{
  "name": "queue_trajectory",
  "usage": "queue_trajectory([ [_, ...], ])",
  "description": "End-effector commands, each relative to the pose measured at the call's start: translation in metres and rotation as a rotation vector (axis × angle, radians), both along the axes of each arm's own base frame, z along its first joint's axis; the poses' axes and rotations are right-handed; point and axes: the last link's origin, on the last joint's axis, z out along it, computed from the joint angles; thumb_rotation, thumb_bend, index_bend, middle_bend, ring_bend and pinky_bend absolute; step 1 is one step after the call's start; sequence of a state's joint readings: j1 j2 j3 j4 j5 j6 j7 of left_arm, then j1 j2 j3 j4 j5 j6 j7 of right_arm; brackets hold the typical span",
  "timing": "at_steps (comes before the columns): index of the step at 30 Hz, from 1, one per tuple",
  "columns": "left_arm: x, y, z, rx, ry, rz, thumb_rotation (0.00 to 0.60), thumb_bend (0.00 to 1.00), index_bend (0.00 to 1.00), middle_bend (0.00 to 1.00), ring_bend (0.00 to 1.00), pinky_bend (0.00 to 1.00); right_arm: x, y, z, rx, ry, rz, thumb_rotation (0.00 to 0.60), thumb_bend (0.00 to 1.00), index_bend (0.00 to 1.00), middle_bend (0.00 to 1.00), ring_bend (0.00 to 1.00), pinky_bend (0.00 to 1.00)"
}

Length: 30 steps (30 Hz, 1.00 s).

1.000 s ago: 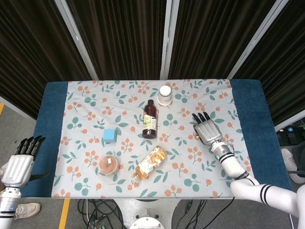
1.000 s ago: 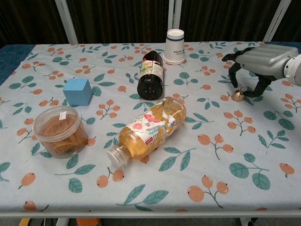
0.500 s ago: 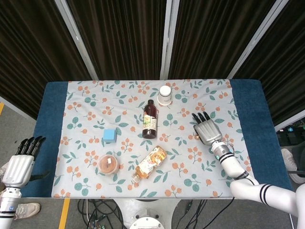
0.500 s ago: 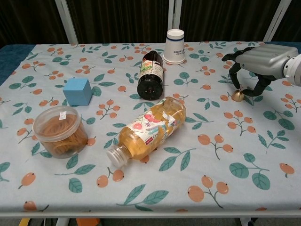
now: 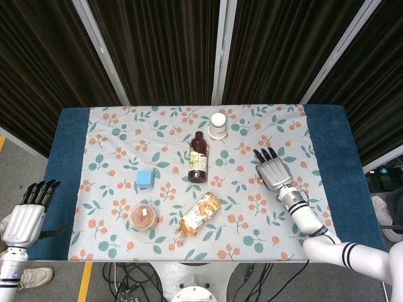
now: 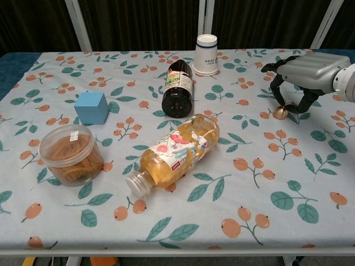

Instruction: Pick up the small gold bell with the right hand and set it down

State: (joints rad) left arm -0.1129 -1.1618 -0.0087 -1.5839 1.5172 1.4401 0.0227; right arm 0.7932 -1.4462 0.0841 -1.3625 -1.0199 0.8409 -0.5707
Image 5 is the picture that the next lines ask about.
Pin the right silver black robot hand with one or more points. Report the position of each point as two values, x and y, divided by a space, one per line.
275 173

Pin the grey metal frame post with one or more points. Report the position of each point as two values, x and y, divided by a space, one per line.
340 53
223 50
100 53

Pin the blue table mat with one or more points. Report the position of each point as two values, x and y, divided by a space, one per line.
66 141

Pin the grey sneaker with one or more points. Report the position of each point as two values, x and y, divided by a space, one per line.
36 277

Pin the clear amber liquid bottle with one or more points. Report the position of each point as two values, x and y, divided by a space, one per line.
198 215

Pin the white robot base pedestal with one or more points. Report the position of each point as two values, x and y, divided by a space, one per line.
195 280

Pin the white paper cup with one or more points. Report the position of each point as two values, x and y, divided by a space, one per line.
218 127

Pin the round clear container brown contents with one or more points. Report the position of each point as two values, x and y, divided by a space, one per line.
142 217

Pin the dark pleated curtain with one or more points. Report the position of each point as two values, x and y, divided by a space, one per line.
157 47
378 94
283 47
41 63

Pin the dark juice bottle with label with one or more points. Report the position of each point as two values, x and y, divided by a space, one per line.
198 157

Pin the white sneaker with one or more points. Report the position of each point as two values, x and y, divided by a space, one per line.
382 210

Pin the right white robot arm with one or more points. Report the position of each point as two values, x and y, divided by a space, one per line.
324 248

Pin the floral print tablecloth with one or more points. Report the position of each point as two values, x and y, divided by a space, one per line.
126 151

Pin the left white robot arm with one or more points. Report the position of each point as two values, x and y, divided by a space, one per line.
11 273

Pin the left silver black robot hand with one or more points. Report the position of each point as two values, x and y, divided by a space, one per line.
23 225

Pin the blue cube block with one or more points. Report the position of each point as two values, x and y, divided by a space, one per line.
144 179

